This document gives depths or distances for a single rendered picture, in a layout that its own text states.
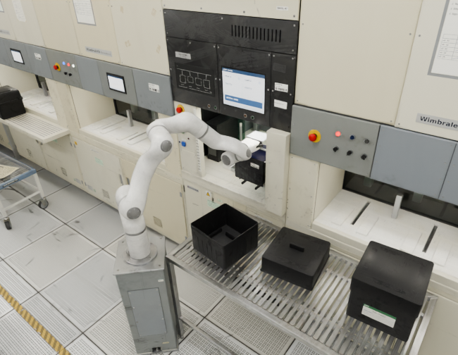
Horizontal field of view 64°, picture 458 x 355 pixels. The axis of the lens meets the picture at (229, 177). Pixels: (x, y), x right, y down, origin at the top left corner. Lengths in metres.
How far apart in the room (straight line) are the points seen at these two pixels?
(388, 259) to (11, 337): 2.51
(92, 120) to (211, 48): 1.92
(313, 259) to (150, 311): 1.02
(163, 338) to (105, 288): 0.79
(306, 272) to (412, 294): 0.48
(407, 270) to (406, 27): 1.01
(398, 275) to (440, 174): 0.47
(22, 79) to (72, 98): 1.53
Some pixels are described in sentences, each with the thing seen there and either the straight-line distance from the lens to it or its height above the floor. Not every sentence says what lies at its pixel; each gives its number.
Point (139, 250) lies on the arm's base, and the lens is 2.14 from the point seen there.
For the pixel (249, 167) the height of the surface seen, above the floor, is 1.10.
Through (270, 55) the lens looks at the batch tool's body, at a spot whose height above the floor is 1.79.
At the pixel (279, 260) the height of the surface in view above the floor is 0.86.
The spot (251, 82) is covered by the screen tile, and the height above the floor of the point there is 1.63.
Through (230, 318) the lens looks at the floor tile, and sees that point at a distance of 2.82.
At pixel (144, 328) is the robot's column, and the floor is 0.27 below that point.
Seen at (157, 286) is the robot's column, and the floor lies 0.62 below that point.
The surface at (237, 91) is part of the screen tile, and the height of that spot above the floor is 1.56.
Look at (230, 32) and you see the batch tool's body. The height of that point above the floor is 1.87.
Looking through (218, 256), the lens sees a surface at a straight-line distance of 2.03.
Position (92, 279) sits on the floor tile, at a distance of 3.29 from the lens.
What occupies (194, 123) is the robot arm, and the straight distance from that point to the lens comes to 1.86.
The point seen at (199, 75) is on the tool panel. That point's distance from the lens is 2.26.
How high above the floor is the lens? 2.25
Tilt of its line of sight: 32 degrees down
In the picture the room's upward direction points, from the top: 2 degrees counter-clockwise
